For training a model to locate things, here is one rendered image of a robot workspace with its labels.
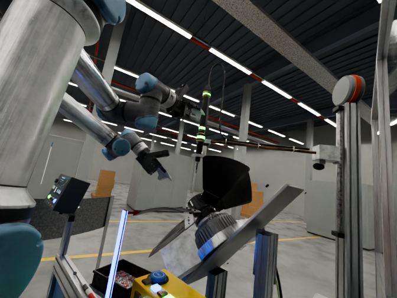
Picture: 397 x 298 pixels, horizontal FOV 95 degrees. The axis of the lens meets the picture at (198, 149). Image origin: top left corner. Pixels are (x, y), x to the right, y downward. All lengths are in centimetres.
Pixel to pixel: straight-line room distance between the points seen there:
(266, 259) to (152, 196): 637
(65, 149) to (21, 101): 641
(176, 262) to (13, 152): 75
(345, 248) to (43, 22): 115
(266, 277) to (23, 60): 91
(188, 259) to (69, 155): 604
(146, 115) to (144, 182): 631
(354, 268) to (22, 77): 116
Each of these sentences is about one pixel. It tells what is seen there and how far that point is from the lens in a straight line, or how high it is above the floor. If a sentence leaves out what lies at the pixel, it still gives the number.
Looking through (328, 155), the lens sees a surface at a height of 153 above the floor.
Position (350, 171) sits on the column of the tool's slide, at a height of 146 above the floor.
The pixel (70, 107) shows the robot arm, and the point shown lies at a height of 154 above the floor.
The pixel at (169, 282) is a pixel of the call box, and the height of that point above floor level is 107.
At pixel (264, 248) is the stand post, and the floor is 110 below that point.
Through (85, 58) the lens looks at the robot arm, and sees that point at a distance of 58.
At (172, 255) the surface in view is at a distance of 92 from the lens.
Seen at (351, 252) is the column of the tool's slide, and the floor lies 112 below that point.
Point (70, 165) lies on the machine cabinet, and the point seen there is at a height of 127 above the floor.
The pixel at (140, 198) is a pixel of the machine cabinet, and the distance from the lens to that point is 696.
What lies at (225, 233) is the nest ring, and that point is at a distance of 85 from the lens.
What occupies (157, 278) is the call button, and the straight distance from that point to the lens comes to 56.
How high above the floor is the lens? 133
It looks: 10 degrees up
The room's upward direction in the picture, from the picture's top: 8 degrees clockwise
